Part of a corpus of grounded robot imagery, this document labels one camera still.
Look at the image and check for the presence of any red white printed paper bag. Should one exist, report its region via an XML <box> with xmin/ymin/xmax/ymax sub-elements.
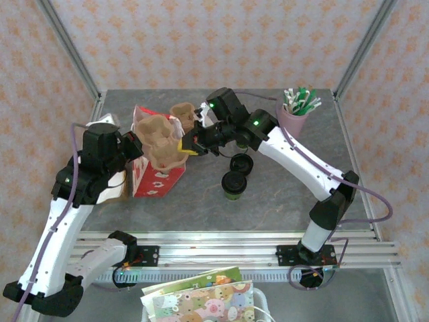
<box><xmin>129</xmin><ymin>105</ymin><xmax>187</xmax><ymax>199</ymax></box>

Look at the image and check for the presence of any green cup with black lid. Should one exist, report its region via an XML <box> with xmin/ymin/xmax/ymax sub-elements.
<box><xmin>221</xmin><ymin>170</ymin><xmax>248</xmax><ymax>201</ymax></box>

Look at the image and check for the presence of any brown pulp cup carrier stack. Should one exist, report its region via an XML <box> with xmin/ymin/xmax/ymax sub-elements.
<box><xmin>169</xmin><ymin>103</ymin><xmax>197</xmax><ymax>133</ymax></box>

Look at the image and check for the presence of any black cup lid stack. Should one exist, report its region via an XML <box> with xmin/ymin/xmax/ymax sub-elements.
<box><xmin>229</xmin><ymin>153</ymin><xmax>255</xmax><ymax>176</ymax></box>

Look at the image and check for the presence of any pink straw holder cup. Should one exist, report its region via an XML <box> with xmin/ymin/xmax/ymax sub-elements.
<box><xmin>275</xmin><ymin>100</ymin><xmax>309</xmax><ymax>139</ymax></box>

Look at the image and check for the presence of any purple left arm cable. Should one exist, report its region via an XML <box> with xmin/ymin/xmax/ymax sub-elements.
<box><xmin>13</xmin><ymin>122</ymin><xmax>88</xmax><ymax>322</ymax></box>

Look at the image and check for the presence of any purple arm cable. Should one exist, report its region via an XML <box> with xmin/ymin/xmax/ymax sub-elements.
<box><xmin>233</xmin><ymin>90</ymin><xmax>393</xmax><ymax>292</ymax></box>
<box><xmin>13</xmin><ymin>122</ymin><xmax>88</xmax><ymax>322</ymax></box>

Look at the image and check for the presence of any black right camera cable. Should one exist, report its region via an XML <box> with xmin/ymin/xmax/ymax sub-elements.
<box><xmin>213</xmin><ymin>146</ymin><xmax>236</xmax><ymax>161</ymax></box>

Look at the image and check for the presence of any aluminium side rail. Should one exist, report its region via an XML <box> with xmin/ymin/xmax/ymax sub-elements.
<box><xmin>89</xmin><ymin>95</ymin><xmax>105</xmax><ymax>123</ymax></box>
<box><xmin>332</xmin><ymin>91</ymin><xmax>383</xmax><ymax>242</ymax></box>

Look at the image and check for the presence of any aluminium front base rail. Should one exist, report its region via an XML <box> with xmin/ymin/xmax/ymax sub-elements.
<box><xmin>72</xmin><ymin>230</ymin><xmax>402</xmax><ymax>269</ymax></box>

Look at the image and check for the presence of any aluminium frame post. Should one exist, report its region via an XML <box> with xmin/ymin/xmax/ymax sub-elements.
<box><xmin>35</xmin><ymin>0</ymin><xmax>103</xmax><ymax>103</ymax></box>
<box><xmin>333</xmin><ymin>0</ymin><xmax>398</xmax><ymax>101</ymax></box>

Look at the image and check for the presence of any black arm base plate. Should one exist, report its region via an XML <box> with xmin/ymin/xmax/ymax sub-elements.
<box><xmin>135</xmin><ymin>246</ymin><xmax>160</xmax><ymax>268</ymax></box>
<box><xmin>276</xmin><ymin>244</ymin><xmax>336</xmax><ymax>268</ymax></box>

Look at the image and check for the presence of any slotted grey cable duct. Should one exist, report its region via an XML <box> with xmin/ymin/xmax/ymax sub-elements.
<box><xmin>97</xmin><ymin>269</ymin><xmax>304</xmax><ymax>283</ymax></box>

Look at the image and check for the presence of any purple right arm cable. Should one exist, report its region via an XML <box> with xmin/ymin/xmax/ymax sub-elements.
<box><xmin>233</xmin><ymin>90</ymin><xmax>393</xmax><ymax>292</ymax></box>

